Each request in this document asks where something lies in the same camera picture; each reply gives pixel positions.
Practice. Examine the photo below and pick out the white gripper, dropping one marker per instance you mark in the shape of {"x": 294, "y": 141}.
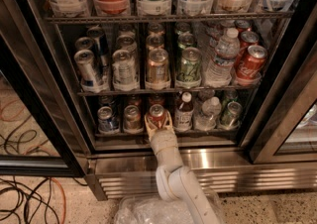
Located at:
{"x": 162, "y": 140}

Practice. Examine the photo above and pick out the red coke can bottom shelf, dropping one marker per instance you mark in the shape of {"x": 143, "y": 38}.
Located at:
{"x": 157, "y": 115}

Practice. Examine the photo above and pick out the red coke can shelf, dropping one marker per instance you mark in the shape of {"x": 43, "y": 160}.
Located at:
{"x": 157, "y": 115}
{"x": 249, "y": 68}

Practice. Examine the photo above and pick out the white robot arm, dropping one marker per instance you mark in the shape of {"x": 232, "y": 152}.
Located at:
{"x": 176, "y": 181}

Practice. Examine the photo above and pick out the gold can bottom shelf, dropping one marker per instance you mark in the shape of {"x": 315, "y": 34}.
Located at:
{"x": 132, "y": 118}

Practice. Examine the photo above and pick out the copper can middle shelf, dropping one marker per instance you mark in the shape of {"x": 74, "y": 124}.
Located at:
{"x": 157, "y": 76}

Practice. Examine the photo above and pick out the blue can bottom shelf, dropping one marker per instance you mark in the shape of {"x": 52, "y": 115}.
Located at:
{"x": 107, "y": 121}

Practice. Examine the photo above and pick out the clear water bottle bottom shelf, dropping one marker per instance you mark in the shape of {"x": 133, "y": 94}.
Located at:
{"x": 206, "y": 114}

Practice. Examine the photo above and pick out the green can middle shelf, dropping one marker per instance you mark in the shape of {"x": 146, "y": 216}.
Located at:
{"x": 188, "y": 72}

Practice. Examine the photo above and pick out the white can middle shelf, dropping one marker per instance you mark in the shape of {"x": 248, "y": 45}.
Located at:
{"x": 124, "y": 71}

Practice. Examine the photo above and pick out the green can bottom shelf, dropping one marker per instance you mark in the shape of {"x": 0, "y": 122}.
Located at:
{"x": 231, "y": 115}

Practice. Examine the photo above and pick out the water bottle middle shelf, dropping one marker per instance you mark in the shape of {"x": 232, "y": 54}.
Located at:
{"x": 223, "y": 57}

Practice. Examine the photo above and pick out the silver slim can middle shelf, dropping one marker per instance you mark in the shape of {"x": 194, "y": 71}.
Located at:
{"x": 91, "y": 77}

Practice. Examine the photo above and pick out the blue slim can middle shelf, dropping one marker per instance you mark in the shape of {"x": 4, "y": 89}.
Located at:
{"x": 97, "y": 34}

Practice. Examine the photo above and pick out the red coke can middle shelf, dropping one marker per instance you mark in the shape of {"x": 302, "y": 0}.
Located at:
{"x": 249, "y": 68}

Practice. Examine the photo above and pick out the open fridge glass door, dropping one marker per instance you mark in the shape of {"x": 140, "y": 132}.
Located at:
{"x": 51, "y": 122}

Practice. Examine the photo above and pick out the dark juice bottle white cap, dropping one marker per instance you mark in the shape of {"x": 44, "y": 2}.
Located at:
{"x": 183, "y": 112}

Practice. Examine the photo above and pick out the clear plastic bag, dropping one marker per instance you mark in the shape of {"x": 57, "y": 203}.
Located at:
{"x": 145, "y": 211}

